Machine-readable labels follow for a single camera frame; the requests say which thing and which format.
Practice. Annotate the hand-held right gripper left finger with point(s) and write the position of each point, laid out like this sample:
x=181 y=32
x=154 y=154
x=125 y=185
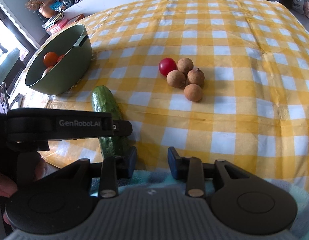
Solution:
x=130 y=161

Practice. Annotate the green colander bowl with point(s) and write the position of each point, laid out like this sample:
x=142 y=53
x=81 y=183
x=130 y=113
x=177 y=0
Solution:
x=69 y=67

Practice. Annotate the white plastic bag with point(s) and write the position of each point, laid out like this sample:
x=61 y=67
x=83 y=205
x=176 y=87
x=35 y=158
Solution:
x=298 y=2

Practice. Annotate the teal striped towel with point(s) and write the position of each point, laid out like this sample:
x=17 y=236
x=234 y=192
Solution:
x=157 y=180

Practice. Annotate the person's left hand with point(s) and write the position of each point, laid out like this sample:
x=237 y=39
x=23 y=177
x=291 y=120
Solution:
x=4 y=183

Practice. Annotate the phone showing picture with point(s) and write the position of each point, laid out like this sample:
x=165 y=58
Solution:
x=3 y=100

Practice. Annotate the green cucumber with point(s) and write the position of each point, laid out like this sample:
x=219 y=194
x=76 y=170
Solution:
x=104 y=102

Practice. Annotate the brown longan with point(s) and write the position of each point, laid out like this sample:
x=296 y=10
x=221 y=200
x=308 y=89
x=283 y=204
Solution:
x=196 y=77
x=193 y=92
x=176 y=78
x=185 y=65

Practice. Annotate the pink boxes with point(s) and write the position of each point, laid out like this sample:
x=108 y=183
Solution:
x=57 y=26

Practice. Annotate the green cushioned chair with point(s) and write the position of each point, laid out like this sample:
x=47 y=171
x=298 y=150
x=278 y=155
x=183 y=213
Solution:
x=9 y=61

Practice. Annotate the reddish green round fruit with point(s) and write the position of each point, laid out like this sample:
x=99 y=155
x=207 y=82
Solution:
x=47 y=71

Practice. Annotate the golden gourd vase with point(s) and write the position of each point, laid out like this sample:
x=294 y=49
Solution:
x=47 y=10

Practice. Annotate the yellow checked tablecloth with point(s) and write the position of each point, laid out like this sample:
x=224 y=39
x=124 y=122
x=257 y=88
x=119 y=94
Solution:
x=232 y=117

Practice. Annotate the dried flower bunch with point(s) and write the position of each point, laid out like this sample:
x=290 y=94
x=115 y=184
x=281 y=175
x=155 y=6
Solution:
x=33 y=2

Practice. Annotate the orange tangerine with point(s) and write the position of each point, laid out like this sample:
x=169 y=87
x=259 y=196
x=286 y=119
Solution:
x=61 y=58
x=50 y=58

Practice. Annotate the orange cardboard box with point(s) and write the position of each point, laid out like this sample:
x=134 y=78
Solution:
x=78 y=18

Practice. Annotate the red cherry tomato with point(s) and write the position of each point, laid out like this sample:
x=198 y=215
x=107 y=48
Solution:
x=167 y=66

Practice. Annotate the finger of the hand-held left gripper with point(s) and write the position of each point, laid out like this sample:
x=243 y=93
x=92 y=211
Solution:
x=122 y=128

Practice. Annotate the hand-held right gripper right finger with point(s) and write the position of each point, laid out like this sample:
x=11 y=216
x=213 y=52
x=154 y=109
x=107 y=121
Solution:
x=175 y=163

